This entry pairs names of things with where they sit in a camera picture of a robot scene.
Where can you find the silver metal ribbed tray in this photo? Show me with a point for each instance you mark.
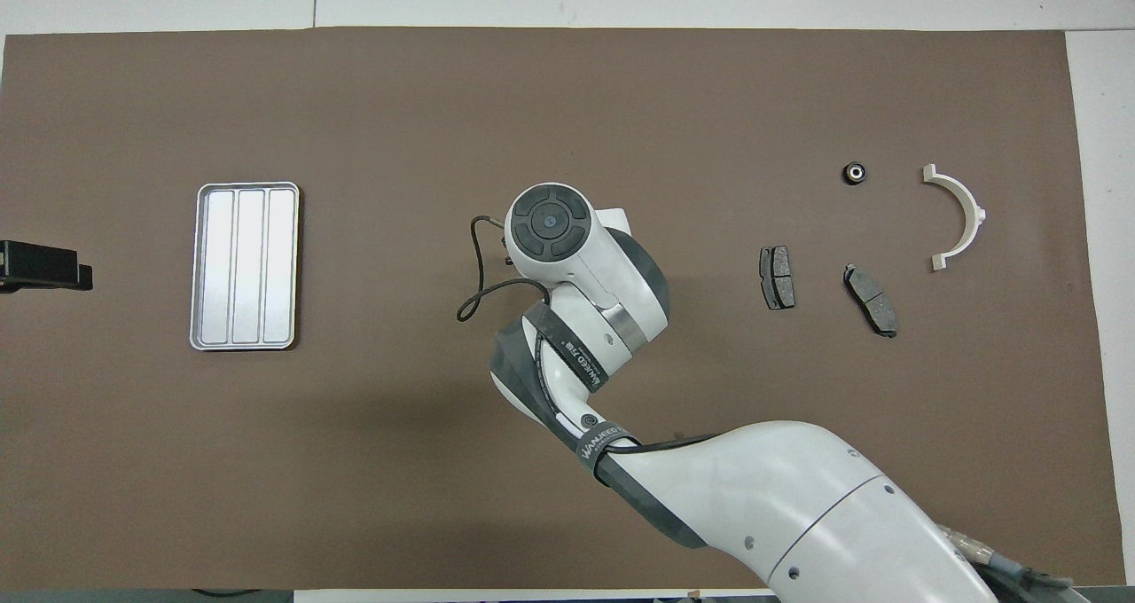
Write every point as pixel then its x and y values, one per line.
pixel 275 275

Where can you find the large dark brake pad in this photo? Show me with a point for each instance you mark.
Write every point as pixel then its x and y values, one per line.
pixel 871 299

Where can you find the large black bearing gear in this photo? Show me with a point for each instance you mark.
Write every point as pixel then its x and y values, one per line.
pixel 854 173

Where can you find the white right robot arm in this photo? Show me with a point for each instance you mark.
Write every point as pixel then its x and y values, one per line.
pixel 780 497

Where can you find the small dark brake pad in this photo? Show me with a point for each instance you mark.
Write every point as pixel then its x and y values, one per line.
pixel 778 277

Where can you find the large brown table mat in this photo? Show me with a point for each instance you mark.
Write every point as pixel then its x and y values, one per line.
pixel 355 452

